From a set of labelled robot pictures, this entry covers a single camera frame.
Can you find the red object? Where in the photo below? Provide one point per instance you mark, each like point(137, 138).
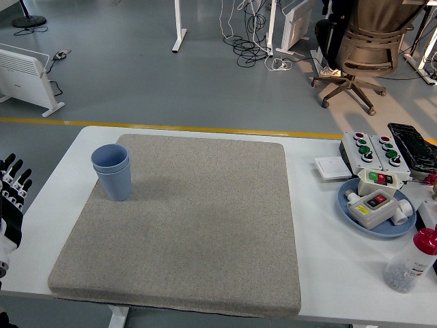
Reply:
point(432, 178)

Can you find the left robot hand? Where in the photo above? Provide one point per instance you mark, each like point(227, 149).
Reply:
point(12, 218)

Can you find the white wall switch plate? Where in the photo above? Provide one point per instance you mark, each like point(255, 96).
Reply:
point(331, 168)

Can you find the white green-red switch box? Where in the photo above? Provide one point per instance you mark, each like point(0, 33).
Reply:
point(367, 186)

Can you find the seated person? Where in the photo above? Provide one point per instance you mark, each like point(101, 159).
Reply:
point(329, 34)

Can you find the floor power socket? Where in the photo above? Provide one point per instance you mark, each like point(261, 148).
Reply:
point(61, 54)

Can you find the beige office chair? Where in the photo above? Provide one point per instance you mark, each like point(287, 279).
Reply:
point(372, 44)

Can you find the white panel heater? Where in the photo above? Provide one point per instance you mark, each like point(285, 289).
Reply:
point(20, 78)
point(297, 24)

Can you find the blue plate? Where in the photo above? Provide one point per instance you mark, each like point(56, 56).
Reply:
point(345, 208)

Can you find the red-capped bottle of screws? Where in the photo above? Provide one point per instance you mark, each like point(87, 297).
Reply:
point(409, 263)

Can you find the white table leg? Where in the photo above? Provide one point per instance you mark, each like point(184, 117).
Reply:
point(117, 317)

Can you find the black stand base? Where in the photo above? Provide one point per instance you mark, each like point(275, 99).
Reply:
point(29, 21)

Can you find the white pipe fitting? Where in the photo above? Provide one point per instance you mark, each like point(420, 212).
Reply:
point(403, 212)

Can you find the white desk leg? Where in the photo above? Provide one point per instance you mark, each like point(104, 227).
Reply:
point(418, 61)
point(271, 24)
point(178, 24)

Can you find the blue ribbed cup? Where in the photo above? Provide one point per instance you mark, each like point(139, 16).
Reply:
point(116, 188)
point(109, 155)

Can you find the grey switch box yellow label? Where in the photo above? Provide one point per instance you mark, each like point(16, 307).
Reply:
point(375, 215)

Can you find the black plastic tray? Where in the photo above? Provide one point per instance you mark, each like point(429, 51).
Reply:
point(413, 147)

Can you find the grey-brown mat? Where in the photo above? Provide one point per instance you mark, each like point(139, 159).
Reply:
point(211, 222)

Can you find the grey four-button control box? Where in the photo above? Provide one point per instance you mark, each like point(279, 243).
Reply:
point(379, 153)
point(353, 153)

